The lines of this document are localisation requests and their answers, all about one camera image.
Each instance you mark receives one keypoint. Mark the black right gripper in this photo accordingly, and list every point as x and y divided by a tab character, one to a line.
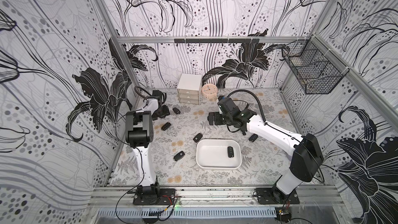
217	118

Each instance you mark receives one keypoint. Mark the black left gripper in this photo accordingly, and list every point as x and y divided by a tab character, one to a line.
164	112

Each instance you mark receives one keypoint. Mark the black flip key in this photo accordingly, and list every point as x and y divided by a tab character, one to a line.
253	138
179	156

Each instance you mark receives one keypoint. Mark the white rectangular storage tray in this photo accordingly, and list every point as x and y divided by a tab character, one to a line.
212	154

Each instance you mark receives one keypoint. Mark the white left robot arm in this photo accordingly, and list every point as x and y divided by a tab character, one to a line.
139	134

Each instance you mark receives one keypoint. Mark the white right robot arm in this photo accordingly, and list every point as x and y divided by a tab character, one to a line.
304	150

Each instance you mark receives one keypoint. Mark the pink round alarm clock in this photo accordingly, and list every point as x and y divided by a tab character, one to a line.
209	91

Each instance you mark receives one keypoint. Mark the white mini drawer cabinet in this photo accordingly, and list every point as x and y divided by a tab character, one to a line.
189	89

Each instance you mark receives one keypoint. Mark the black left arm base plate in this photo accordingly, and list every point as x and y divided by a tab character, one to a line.
155	197

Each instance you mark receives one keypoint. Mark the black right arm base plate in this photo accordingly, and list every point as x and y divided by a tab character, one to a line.
267	196

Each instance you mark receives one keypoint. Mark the black wire wall basket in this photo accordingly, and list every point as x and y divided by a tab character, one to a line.
312	66

